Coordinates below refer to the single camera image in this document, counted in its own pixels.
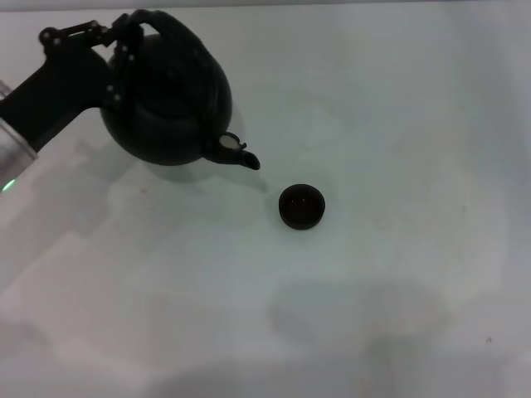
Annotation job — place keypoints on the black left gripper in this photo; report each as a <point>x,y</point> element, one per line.
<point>62,91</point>

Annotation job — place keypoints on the small dark brown teacup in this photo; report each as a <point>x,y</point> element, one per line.
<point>302,206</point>

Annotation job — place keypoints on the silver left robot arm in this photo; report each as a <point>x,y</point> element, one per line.
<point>12,145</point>

